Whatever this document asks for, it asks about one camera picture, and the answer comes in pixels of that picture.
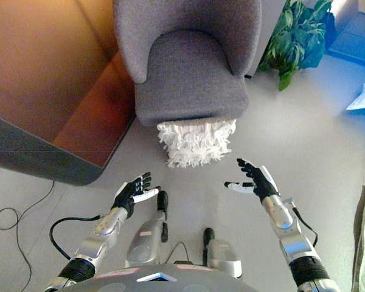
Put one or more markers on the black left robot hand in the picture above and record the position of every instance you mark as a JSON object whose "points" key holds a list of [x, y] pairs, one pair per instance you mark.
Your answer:
{"points": [[130, 191]]}

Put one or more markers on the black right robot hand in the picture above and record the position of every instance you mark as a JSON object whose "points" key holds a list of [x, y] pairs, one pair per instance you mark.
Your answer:
{"points": [[259, 180]]}

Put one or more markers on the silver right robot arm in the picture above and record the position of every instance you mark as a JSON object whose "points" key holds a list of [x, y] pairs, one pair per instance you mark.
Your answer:
{"points": [[298, 243]]}

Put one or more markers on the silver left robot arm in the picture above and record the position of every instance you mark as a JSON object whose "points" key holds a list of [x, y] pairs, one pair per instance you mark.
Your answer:
{"points": [[92, 243]]}

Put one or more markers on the white fringed pillow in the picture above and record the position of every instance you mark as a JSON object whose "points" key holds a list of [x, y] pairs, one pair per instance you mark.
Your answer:
{"points": [[195, 143]]}

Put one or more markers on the silver left robot leg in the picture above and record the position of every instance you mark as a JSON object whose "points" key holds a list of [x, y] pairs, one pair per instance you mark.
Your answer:
{"points": [[149, 235]]}

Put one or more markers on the silver robot leg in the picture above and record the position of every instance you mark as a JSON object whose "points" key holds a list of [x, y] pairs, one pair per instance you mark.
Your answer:
{"points": [[220, 252], [149, 235]]}

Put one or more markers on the silver right robot leg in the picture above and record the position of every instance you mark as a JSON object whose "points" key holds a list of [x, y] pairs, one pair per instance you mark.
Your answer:
{"points": [[220, 252]]}

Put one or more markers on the grey robot torso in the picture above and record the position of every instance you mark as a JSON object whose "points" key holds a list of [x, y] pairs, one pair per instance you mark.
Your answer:
{"points": [[158, 280]]}

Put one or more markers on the white paper sheet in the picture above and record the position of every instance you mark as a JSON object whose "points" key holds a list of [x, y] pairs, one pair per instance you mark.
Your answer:
{"points": [[363, 97]]}

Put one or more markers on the brown wooden cabinet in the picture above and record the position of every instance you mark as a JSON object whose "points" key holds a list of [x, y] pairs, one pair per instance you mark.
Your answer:
{"points": [[50, 82]]}

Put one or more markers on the grey fabric armchair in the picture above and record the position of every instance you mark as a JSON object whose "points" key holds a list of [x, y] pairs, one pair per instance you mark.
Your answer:
{"points": [[187, 59]]}

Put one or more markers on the green potted plant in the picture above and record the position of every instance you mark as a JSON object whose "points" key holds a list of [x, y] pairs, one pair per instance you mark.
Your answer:
{"points": [[296, 39]]}

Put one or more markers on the blue grey storage box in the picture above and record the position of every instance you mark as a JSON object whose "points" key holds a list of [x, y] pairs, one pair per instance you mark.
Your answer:
{"points": [[354, 36]]}

